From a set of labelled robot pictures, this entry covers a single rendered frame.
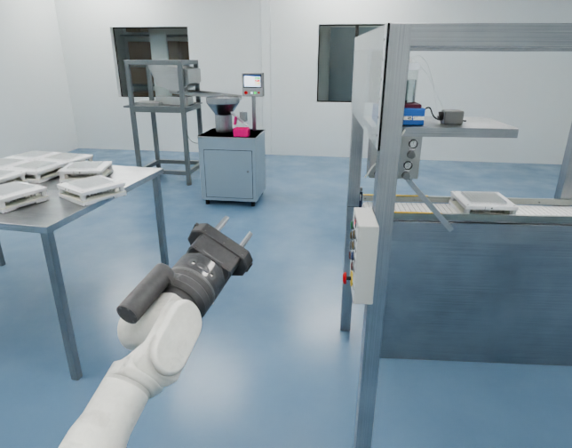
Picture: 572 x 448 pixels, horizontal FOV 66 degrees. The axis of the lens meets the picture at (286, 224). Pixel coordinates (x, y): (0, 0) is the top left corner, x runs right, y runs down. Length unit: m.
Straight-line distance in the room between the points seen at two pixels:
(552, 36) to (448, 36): 0.27
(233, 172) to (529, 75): 4.75
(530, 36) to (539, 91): 6.31
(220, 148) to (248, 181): 0.45
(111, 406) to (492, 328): 2.23
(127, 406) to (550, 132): 7.57
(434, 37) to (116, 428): 1.16
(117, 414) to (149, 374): 0.06
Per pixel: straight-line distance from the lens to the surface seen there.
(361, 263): 1.33
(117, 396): 0.62
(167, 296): 0.67
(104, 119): 8.38
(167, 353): 0.62
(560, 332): 2.76
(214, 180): 4.84
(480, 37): 1.37
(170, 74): 5.68
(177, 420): 2.25
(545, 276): 2.56
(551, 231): 2.40
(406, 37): 1.32
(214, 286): 0.71
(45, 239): 2.24
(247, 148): 4.67
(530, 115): 7.72
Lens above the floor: 1.56
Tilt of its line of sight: 21 degrees down
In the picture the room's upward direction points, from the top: straight up
